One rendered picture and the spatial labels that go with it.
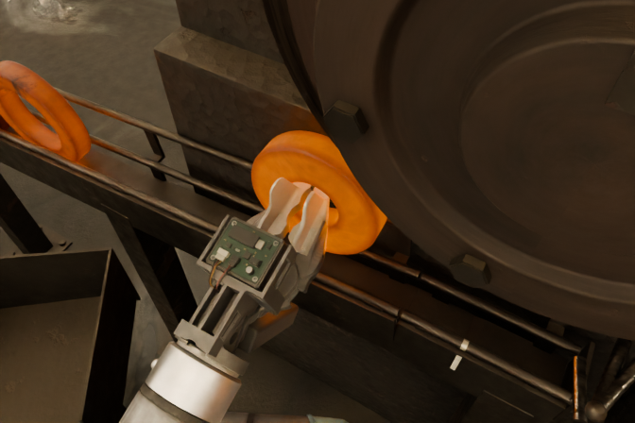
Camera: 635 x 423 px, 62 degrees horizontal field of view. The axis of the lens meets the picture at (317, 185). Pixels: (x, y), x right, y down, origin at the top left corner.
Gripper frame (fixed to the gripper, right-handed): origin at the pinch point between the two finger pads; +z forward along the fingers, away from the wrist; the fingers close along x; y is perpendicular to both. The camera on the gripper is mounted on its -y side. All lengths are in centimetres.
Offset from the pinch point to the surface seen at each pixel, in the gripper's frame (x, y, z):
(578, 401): -28.3, 5.2, -9.4
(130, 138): 99, -91, 22
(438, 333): -16.9, -12.2, -6.1
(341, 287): -4.6, -12.6, -6.3
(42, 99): 45.8, -6.9, -2.1
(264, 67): 13.3, 0.4, 10.9
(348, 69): -9.0, 28.7, -4.2
